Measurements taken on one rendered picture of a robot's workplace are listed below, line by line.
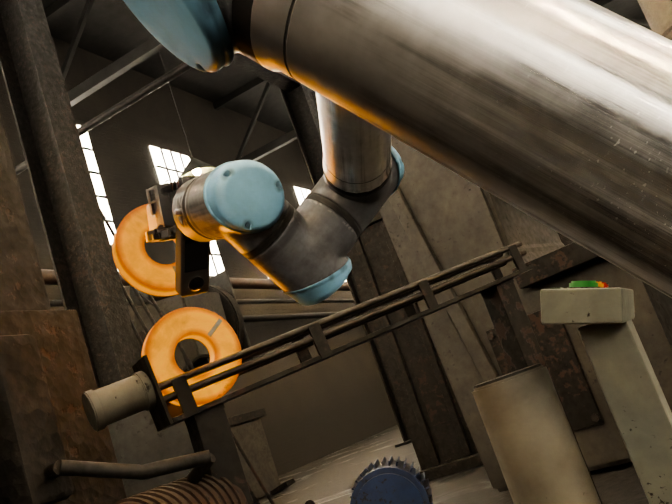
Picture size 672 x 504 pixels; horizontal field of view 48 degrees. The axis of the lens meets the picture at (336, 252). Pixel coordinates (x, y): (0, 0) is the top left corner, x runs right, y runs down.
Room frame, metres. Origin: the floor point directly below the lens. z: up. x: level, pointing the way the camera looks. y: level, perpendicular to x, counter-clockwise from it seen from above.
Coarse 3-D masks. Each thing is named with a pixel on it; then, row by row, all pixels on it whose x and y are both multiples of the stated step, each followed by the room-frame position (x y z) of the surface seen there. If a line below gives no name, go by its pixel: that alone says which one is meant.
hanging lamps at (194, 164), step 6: (180, 120) 9.84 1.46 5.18; (186, 138) 9.84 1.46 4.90; (192, 156) 9.84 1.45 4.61; (192, 162) 9.71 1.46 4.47; (198, 162) 9.69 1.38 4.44; (204, 162) 9.76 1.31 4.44; (186, 168) 9.66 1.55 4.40; (192, 168) 9.57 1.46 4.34; (198, 168) 9.55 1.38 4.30; (204, 168) 9.97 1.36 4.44; (210, 168) 9.93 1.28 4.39; (186, 174) 9.91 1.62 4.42; (192, 174) 9.99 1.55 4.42; (198, 174) 9.86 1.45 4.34
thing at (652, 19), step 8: (640, 0) 8.18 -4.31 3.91; (648, 0) 8.03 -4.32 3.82; (656, 0) 7.94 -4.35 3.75; (664, 0) 7.87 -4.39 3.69; (648, 8) 8.09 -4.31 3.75; (656, 8) 7.98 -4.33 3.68; (664, 8) 7.90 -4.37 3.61; (648, 16) 8.17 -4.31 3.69; (656, 16) 8.03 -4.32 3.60; (664, 16) 7.94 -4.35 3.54; (656, 24) 8.09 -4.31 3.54; (664, 24) 7.98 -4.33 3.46; (656, 32) 8.16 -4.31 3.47; (664, 32) 8.02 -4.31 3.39
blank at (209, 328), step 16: (160, 320) 1.13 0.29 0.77; (176, 320) 1.14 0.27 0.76; (192, 320) 1.15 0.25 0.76; (208, 320) 1.16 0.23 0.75; (224, 320) 1.18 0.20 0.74; (160, 336) 1.12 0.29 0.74; (176, 336) 1.13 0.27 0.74; (192, 336) 1.16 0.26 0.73; (208, 336) 1.16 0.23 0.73; (224, 336) 1.17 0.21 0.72; (144, 352) 1.11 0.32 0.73; (160, 352) 1.12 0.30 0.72; (224, 352) 1.17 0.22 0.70; (160, 368) 1.12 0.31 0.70; (176, 368) 1.13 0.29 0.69; (224, 368) 1.16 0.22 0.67; (224, 384) 1.16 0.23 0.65; (176, 400) 1.12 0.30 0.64; (208, 400) 1.15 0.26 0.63
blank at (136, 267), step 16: (144, 208) 1.14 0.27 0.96; (128, 224) 1.13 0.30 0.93; (144, 224) 1.14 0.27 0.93; (128, 240) 1.12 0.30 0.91; (144, 240) 1.14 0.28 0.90; (128, 256) 1.12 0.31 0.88; (144, 256) 1.13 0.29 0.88; (128, 272) 1.11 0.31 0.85; (144, 272) 1.13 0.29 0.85; (160, 272) 1.14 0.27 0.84; (144, 288) 1.14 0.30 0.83; (160, 288) 1.14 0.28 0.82
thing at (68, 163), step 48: (0, 0) 5.11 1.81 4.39; (0, 48) 5.03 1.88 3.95; (48, 48) 5.07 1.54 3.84; (48, 96) 4.93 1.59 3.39; (288, 96) 9.73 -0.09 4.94; (48, 144) 5.07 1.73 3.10; (48, 192) 5.12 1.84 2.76; (48, 240) 5.01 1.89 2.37; (96, 240) 5.01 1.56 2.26; (96, 288) 4.89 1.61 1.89; (96, 336) 5.09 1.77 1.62; (384, 384) 9.63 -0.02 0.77
